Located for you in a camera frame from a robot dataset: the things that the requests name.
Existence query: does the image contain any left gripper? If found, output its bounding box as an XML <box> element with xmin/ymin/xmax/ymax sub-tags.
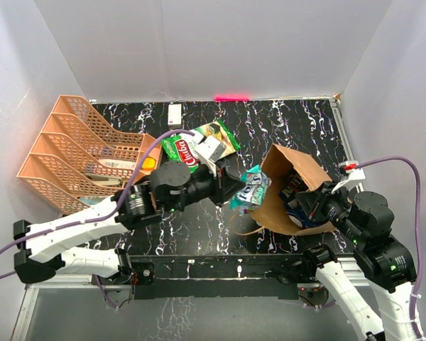
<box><xmin>164</xmin><ymin>158</ymin><xmax>246</xmax><ymax>213</ymax></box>

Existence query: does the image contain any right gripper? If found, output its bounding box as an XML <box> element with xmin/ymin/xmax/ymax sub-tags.
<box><xmin>295</xmin><ymin>178</ymin><xmax>364</xmax><ymax>244</ymax></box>

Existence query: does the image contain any teal snack packet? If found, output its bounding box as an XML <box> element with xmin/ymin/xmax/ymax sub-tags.
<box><xmin>230</xmin><ymin>165</ymin><xmax>272</xmax><ymax>215</ymax></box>

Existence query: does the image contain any brown paper bag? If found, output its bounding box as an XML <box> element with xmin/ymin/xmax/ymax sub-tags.
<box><xmin>230</xmin><ymin>143</ymin><xmax>338</xmax><ymax>236</ymax></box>

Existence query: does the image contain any green chips bag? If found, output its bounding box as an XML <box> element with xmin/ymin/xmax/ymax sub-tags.
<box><xmin>161</xmin><ymin>119</ymin><xmax>241</xmax><ymax>172</ymax></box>

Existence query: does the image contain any dark blue snack bag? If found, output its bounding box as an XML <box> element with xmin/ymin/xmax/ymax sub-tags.
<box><xmin>279</xmin><ymin>170</ymin><xmax>318</xmax><ymax>229</ymax></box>

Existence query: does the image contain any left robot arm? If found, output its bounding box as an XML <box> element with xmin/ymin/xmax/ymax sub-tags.
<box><xmin>13</xmin><ymin>161</ymin><xmax>245</xmax><ymax>284</ymax></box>

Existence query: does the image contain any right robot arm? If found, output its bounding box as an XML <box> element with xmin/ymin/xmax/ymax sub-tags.
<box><xmin>295</xmin><ymin>182</ymin><xmax>425</xmax><ymax>340</ymax></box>

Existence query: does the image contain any yellow sticky note block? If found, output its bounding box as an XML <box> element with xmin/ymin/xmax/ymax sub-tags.
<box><xmin>141</xmin><ymin>157</ymin><xmax>156</xmax><ymax>171</ymax></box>

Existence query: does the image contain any red light strip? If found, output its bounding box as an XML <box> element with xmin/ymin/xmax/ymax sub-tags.
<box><xmin>214</xmin><ymin>93</ymin><xmax>250</xmax><ymax>102</ymax></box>

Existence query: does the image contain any small white box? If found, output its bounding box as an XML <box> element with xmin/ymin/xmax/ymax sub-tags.
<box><xmin>168</xmin><ymin>103</ymin><xmax>182</xmax><ymax>129</ymax></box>

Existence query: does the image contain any white tube in organizer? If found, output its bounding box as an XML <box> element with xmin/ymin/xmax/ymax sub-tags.
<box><xmin>99</xmin><ymin>158</ymin><xmax>136</xmax><ymax>170</ymax></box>

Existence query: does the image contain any stapler in organizer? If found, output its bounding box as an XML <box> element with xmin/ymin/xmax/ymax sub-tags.
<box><xmin>85</xmin><ymin>173</ymin><xmax>123</xmax><ymax>187</ymax></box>

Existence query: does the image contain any orange plastic desk organizer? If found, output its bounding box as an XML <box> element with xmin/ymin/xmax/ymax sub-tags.
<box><xmin>17</xmin><ymin>95</ymin><xmax>162</xmax><ymax>215</ymax></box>

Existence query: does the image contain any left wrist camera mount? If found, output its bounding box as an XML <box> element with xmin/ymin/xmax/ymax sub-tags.
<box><xmin>195</xmin><ymin>136</ymin><xmax>227</xmax><ymax>170</ymax></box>

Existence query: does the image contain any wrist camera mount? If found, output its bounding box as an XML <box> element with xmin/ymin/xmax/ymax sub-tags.
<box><xmin>332</xmin><ymin>160</ymin><xmax>366</xmax><ymax>194</ymax></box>
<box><xmin>195</xmin><ymin>136</ymin><xmax>227</xmax><ymax>170</ymax></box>

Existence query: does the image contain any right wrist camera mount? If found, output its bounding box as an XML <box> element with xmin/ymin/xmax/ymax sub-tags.
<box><xmin>332</xmin><ymin>160</ymin><xmax>366</xmax><ymax>194</ymax></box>

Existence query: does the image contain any black front mounting rail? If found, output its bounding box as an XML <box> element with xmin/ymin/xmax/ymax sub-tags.
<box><xmin>131</xmin><ymin>254</ymin><xmax>309</xmax><ymax>300</ymax></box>

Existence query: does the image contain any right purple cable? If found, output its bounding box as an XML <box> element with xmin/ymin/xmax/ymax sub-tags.
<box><xmin>354</xmin><ymin>156</ymin><xmax>425</xmax><ymax>338</ymax></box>

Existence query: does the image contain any purple cable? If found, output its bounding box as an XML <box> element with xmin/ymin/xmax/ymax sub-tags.
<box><xmin>354</xmin><ymin>156</ymin><xmax>425</xmax><ymax>338</ymax></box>
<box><xmin>0</xmin><ymin>129</ymin><xmax>196</xmax><ymax>283</ymax></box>

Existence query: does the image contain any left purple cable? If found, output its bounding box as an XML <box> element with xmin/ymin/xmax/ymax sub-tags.
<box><xmin>0</xmin><ymin>129</ymin><xmax>196</xmax><ymax>283</ymax></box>

